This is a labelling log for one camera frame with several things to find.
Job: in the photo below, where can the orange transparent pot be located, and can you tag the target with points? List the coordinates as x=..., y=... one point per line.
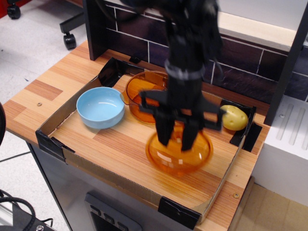
x=149, y=80

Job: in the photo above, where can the black shelf post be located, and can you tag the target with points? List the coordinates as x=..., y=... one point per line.
x=95, y=22

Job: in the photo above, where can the orange transparent pot lid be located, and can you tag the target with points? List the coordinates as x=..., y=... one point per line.
x=172, y=159

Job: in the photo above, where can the toy oven control panel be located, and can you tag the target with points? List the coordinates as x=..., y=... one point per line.
x=106, y=218

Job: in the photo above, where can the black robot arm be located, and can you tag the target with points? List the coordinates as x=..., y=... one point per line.
x=193, y=39

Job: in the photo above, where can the dark right shelf post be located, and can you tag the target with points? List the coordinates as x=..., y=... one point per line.
x=288, y=68

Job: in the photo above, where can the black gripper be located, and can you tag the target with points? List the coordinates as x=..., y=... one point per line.
x=182, y=100

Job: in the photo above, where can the cardboard fence with black tape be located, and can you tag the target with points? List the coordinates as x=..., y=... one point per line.
x=112, y=165

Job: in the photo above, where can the black caster wheel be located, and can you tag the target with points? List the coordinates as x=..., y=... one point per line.
x=13, y=11

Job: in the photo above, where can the white toy sink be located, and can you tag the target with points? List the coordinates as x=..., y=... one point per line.
x=282, y=166

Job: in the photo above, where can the light blue bowl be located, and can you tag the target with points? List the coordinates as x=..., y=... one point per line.
x=100, y=107

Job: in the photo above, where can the black office chair base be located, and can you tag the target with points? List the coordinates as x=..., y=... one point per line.
x=67, y=26

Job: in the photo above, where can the yellow toy potato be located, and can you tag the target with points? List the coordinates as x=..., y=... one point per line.
x=234, y=118

